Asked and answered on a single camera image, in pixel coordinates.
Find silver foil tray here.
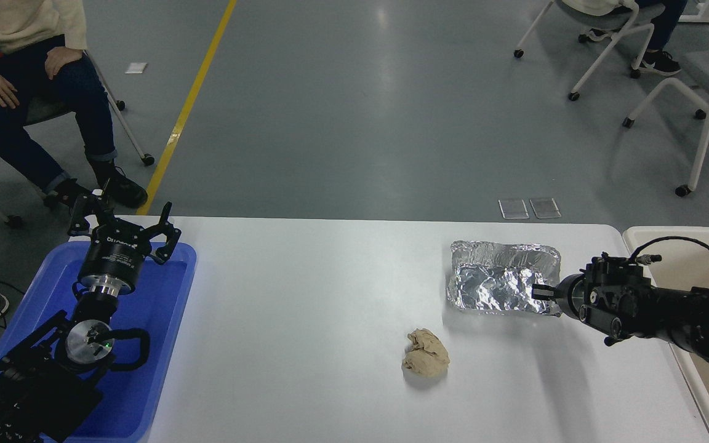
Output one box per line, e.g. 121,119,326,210
446,240,564,318

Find clear floor plate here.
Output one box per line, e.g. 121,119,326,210
498,199,529,220
529,198,561,220

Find right gripper black drum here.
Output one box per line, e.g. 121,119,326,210
553,273,585,322

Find person's left hand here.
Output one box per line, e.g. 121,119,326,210
44,47,85,80

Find blue plastic tray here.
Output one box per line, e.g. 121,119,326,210
0,241,198,443

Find seated person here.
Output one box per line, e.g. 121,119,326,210
0,0,149,210

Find crumpled tan paper ball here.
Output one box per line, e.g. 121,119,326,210
401,327,451,377

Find person in black trainers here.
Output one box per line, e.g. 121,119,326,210
561,0,688,77

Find grey chair with castors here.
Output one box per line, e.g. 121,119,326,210
0,52,156,230

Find left gripper black drum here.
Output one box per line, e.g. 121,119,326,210
77,226,150,286

